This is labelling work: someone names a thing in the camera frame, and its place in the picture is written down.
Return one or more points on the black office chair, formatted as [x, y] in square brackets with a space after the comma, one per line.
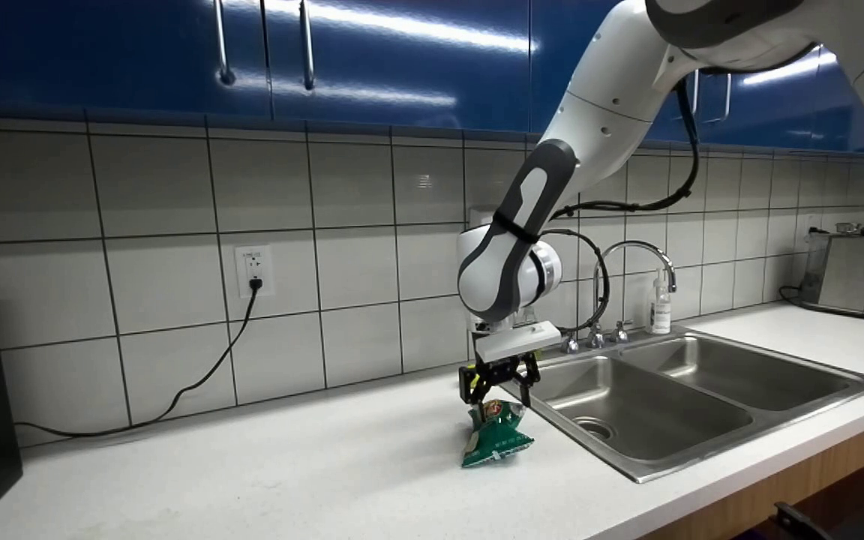
[837, 525]

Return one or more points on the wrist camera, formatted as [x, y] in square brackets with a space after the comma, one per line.
[516, 341]

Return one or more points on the blue wall cabinet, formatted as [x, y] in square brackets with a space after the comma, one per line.
[139, 60]

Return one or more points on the chrome curved tap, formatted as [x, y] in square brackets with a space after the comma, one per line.
[646, 247]

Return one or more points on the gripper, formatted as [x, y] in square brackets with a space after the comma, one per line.
[505, 365]

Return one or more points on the steel double sink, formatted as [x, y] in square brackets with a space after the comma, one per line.
[649, 412]

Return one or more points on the clear soap pump bottle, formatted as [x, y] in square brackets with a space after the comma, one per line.
[659, 307]

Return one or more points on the silver countertop appliance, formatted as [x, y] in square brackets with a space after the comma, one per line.
[848, 274]

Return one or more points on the green snack packet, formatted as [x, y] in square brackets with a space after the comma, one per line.
[493, 439]

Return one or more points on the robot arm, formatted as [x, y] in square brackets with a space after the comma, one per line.
[612, 112]

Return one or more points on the chrome tap lever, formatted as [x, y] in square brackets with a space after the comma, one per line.
[620, 332]
[569, 343]

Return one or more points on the white wall socket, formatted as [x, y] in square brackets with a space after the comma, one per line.
[254, 270]

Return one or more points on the blue cabinet door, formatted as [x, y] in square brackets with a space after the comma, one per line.
[552, 67]
[102, 52]
[417, 67]

